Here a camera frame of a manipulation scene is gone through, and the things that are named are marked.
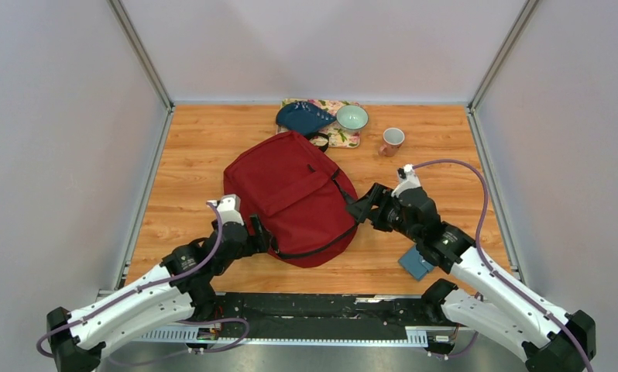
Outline pink patterned mug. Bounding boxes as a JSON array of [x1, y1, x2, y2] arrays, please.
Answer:
[[378, 127, 406, 157]]

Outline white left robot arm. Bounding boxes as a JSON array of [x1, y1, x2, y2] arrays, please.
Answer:
[[45, 215, 277, 371]]

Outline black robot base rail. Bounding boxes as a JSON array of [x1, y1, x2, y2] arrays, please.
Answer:
[[191, 292, 461, 354]]

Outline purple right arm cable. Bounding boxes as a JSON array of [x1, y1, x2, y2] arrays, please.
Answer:
[[411, 158, 595, 372]]

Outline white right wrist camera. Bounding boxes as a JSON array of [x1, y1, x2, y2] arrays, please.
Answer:
[[392, 164, 421, 198]]

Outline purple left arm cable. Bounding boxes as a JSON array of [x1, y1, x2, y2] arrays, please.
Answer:
[[36, 201, 251, 368]]

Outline blue leather wallet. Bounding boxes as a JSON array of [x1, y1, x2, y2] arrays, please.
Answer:
[[398, 246, 434, 281]]

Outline dark blue leaf plate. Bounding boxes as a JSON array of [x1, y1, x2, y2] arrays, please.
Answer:
[[275, 101, 336, 135]]

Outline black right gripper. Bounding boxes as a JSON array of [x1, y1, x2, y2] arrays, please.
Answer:
[[343, 184, 421, 244]]

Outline red student backpack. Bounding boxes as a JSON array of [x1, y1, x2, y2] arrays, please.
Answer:
[[223, 131, 358, 268]]

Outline pale green ceramic bowl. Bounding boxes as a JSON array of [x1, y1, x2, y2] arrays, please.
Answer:
[[336, 105, 369, 131]]

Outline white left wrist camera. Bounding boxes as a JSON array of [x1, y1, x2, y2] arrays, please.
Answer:
[[206, 194, 245, 226]]

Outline floral rectangular tray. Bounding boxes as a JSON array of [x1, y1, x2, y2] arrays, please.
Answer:
[[280, 98, 362, 148]]

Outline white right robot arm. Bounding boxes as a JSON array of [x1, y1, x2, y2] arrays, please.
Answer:
[[346, 184, 596, 371]]

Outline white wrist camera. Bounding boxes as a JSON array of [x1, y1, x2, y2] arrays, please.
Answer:
[[206, 194, 245, 226], [392, 164, 421, 198]]

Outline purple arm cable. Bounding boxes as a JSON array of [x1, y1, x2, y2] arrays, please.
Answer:
[[36, 201, 251, 368], [411, 158, 595, 372]]

